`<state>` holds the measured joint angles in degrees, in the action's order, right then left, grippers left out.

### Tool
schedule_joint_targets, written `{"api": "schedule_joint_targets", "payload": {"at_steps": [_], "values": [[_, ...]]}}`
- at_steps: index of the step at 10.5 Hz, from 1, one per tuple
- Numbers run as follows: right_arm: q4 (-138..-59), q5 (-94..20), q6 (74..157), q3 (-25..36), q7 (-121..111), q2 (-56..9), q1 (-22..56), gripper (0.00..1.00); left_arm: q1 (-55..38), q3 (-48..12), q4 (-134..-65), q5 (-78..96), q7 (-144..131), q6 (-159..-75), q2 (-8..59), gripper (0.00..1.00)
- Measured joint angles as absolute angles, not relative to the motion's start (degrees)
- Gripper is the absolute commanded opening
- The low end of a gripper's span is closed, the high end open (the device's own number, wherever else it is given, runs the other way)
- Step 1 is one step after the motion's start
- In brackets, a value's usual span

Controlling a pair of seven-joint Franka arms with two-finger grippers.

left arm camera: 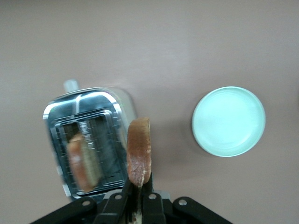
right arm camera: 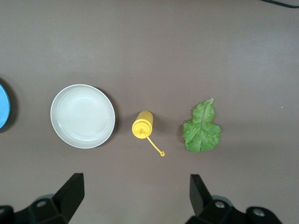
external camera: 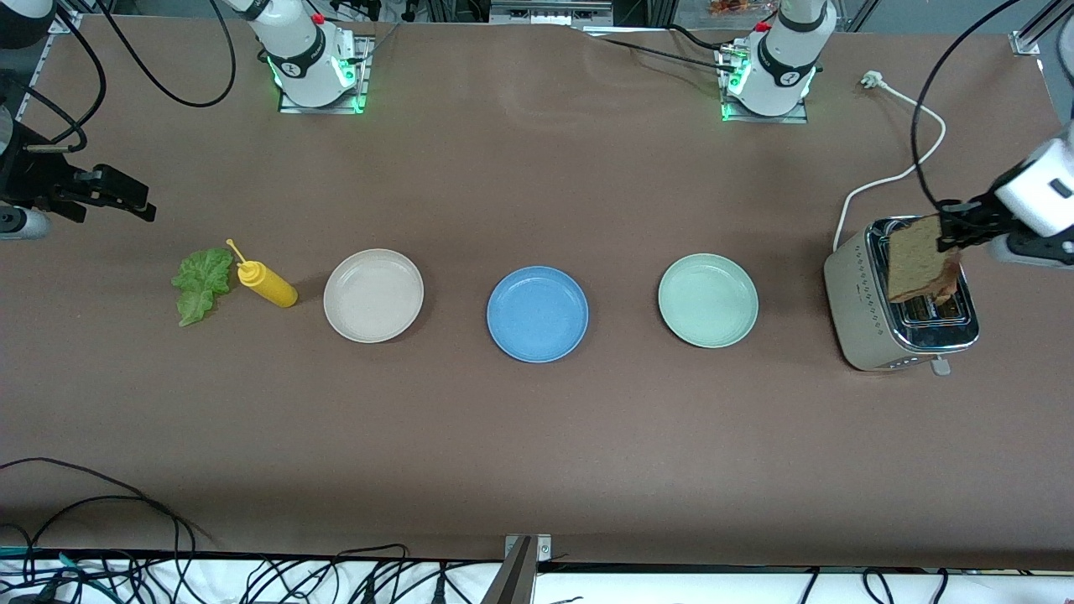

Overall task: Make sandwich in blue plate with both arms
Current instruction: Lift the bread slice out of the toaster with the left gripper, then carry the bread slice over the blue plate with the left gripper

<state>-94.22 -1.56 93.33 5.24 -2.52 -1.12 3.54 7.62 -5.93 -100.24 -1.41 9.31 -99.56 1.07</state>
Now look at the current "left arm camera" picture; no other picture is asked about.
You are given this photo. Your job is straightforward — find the silver two-slot toaster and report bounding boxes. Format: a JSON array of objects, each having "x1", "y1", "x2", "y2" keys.
[{"x1": 43, "y1": 80, "x2": 138, "y2": 200}]

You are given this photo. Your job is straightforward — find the brown bread slice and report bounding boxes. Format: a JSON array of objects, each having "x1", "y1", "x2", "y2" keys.
[
  {"x1": 67, "y1": 133, "x2": 103, "y2": 192},
  {"x1": 127, "y1": 117, "x2": 153, "y2": 224}
]

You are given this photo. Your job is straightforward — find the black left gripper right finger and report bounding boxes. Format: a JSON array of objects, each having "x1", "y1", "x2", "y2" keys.
[{"x1": 140, "y1": 172, "x2": 232, "y2": 224}]

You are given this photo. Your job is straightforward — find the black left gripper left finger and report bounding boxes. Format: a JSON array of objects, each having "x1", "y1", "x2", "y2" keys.
[{"x1": 30, "y1": 178, "x2": 135, "y2": 224}]

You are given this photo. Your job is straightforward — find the mint green plate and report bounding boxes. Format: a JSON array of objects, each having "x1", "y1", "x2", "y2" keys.
[{"x1": 191, "y1": 86, "x2": 266, "y2": 157}]

